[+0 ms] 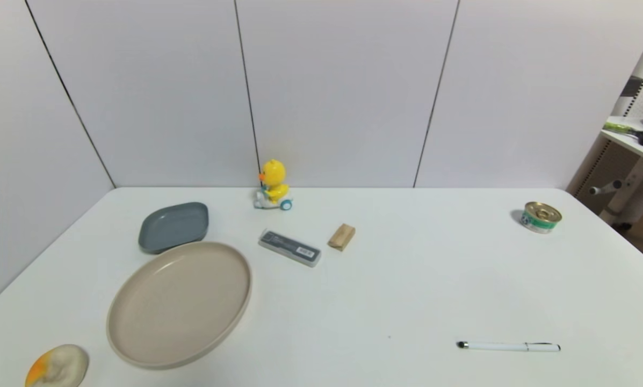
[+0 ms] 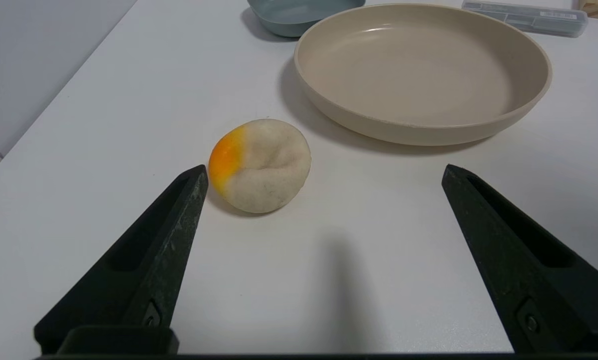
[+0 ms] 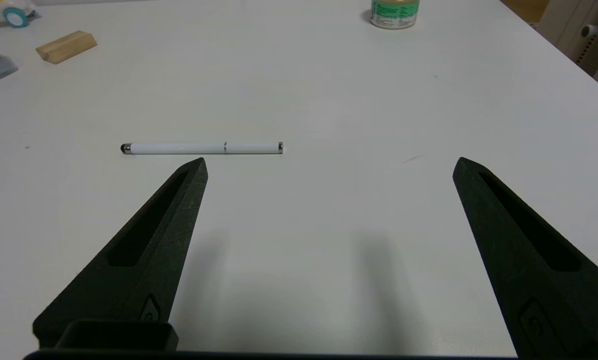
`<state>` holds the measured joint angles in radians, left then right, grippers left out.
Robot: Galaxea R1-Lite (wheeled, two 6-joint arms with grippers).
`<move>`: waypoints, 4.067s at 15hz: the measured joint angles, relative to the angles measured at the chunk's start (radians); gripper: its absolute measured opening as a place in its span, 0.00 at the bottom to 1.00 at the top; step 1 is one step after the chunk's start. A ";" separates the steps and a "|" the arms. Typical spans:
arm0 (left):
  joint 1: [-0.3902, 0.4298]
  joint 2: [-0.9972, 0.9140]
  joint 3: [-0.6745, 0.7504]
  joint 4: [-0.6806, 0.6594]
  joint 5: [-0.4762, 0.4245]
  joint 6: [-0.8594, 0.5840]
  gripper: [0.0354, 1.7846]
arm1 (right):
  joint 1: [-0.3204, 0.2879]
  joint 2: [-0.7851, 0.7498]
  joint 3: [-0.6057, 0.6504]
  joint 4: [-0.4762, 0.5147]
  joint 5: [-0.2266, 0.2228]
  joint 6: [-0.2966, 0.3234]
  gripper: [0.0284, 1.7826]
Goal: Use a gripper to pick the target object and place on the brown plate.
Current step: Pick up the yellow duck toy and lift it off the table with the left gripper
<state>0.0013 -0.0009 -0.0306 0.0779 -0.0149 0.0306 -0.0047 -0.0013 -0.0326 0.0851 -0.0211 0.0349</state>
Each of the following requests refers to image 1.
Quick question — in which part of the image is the green tool on desk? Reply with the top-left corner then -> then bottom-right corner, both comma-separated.
603,122 -> 643,137

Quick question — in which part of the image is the small wooden block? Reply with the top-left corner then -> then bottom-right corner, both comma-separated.
328,224 -> 356,252

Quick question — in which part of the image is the yellow duck scooter toy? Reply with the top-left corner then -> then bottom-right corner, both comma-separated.
254,159 -> 294,211

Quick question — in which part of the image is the white crank handle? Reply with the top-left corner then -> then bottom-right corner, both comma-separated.
589,180 -> 623,196

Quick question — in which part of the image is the white desk leg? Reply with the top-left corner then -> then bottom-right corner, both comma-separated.
599,157 -> 643,226

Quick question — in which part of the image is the grey rounded dish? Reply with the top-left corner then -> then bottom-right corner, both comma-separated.
138,202 -> 209,254

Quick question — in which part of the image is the white stylus pen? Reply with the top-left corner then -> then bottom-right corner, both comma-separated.
457,341 -> 561,353

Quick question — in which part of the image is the beige perforated side panel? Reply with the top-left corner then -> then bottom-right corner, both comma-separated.
566,134 -> 640,200

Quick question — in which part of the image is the beige round plate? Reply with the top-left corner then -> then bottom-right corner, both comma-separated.
106,241 -> 253,370

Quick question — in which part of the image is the white side desk top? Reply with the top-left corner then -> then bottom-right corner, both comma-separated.
603,115 -> 643,169

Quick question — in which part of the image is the green label tin can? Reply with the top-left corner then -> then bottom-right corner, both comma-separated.
520,202 -> 563,234

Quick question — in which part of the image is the grey pencil lead case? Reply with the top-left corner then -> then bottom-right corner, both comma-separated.
258,229 -> 322,268

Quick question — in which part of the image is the white orange seashell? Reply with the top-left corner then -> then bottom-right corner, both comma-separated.
25,344 -> 90,387

